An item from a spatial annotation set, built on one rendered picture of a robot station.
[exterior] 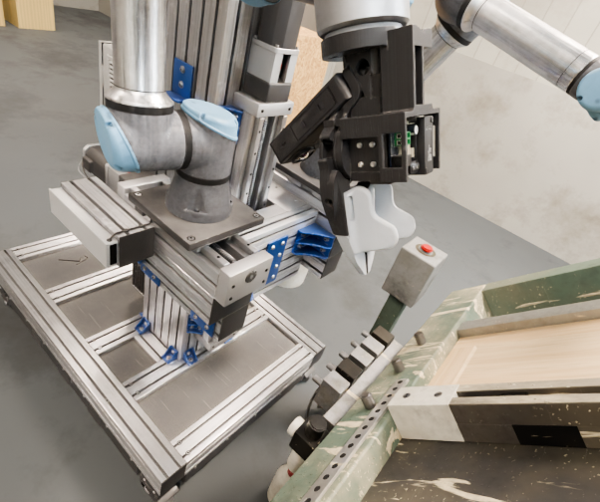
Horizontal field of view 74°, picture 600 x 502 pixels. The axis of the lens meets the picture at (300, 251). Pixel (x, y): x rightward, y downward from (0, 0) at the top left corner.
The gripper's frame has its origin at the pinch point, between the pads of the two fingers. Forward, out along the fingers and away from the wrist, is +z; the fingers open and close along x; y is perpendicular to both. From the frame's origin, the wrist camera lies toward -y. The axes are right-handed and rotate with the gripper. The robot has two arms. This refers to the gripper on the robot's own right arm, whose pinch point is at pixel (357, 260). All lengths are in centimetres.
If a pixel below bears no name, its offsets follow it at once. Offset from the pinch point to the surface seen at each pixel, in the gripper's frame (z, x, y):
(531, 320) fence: 34, 60, 7
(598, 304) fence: 29, 62, 18
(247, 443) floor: 104, 43, -85
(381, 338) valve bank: 47, 55, -29
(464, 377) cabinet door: 40, 40, -1
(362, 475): 42.9, 9.9, -8.4
